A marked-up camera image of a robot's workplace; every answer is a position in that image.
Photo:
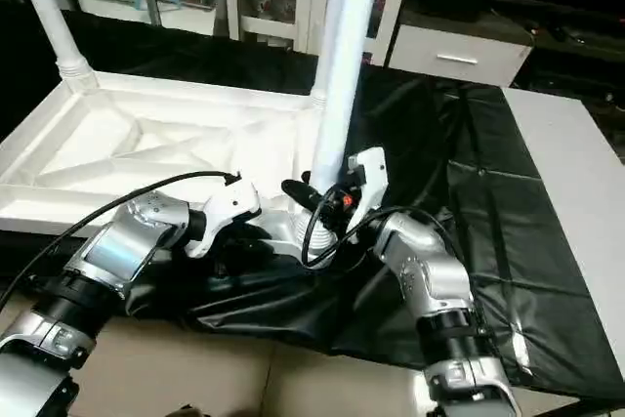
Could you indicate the white plastic table top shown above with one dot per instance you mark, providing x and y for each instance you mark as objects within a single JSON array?
[{"x": 146, "y": 134}]

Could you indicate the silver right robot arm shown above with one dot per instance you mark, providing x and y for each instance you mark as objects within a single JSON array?
[{"x": 429, "y": 280}]

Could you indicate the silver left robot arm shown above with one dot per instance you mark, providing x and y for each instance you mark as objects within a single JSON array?
[{"x": 122, "y": 241}]

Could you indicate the black work mat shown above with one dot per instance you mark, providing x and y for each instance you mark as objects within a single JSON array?
[{"x": 488, "y": 241}]

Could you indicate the white drawer unit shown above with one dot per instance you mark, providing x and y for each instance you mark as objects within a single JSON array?
[{"x": 459, "y": 55}]

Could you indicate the white glass door cabinet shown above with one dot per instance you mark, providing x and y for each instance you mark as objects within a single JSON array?
[{"x": 273, "y": 2}]

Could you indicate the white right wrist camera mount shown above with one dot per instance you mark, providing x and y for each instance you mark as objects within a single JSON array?
[{"x": 371, "y": 173}]

